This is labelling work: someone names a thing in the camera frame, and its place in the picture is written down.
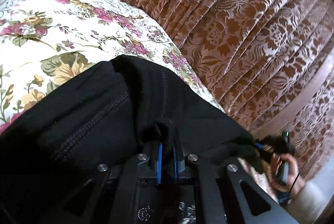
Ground person's right hand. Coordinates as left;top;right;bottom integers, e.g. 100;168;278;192
267;153;306;199

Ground brown floral curtain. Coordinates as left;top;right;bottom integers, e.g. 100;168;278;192
123;0;333;179

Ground white sleeve forearm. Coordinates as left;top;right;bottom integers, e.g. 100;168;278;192
286;181;328;223

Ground floral bed quilt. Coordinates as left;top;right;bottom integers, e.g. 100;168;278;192
1;0;225;134

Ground black pants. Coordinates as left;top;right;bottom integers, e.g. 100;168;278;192
1;56;259;223

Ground beige curtain tie band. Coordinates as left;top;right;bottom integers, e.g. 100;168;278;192
253;50;333;139

